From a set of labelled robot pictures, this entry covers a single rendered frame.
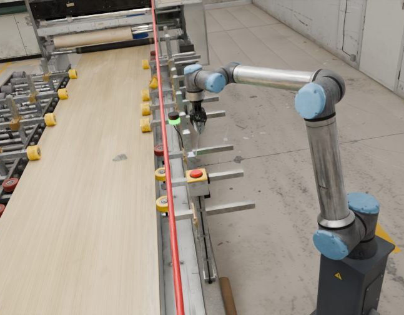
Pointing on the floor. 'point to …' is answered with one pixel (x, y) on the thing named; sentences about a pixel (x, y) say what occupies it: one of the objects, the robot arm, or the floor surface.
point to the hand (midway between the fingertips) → (199, 131)
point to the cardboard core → (227, 296)
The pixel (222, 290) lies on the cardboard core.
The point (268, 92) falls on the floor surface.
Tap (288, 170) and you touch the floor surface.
